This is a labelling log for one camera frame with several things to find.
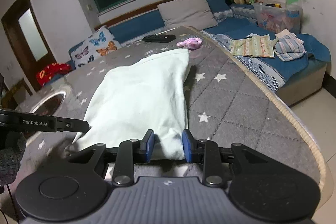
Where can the pale green garment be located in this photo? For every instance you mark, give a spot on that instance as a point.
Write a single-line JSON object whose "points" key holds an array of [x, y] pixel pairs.
{"points": [[133, 99]]}

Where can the butterfly print pillow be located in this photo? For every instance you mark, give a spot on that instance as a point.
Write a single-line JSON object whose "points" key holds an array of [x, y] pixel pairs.
{"points": [[99, 44]]}

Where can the black remote control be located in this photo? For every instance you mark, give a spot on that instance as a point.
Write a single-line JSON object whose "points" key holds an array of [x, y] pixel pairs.
{"points": [[161, 38]]}

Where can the wooden door with glass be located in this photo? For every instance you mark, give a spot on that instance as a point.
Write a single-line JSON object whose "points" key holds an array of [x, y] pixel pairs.
{"points": [[27, 40]]}

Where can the pile of clothes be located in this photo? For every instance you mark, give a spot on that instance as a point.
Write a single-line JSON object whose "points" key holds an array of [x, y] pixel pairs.
{"points": [[286, 46]]}

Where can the dark wooden side table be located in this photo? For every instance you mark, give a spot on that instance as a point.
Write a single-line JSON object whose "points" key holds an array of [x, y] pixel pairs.
{"points": [[16, 95]]}

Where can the grey star tablecloth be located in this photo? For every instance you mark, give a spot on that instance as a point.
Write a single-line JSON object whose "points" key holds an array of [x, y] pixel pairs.
{"points": [[226, 103]]}

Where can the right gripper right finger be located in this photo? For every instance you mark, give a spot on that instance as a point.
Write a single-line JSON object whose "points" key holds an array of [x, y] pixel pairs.
{"points": [[256, 184]]}

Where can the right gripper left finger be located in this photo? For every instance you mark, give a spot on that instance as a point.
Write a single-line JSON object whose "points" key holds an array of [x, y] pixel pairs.
{"points": [[75, 186]]}

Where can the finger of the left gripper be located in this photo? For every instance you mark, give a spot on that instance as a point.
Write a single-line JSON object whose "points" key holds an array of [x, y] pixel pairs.
{"points": [[71, 125]]}

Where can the round induction cooker plate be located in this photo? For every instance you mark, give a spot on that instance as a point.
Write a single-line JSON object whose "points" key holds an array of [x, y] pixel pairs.
{"points": [[50, 104]]}

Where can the clear plastic storage box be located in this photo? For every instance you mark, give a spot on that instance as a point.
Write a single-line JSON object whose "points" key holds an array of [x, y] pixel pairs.
{"points": [[277, 19]]}

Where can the red patterned blanket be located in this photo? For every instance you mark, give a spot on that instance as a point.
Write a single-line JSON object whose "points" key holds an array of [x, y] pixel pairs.
{"points": [[50, 71]]}

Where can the grey cushion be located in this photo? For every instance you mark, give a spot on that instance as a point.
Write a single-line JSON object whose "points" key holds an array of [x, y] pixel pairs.
{"points": [[195, 13]]}

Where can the grey gloved left hand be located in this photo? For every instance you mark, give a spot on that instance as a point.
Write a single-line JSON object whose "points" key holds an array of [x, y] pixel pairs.
{"points": [[13, 146]]}

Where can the pink hair scrunchie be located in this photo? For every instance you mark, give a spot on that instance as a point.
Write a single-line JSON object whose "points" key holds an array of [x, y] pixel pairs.
{"points": [[190, 43]]}

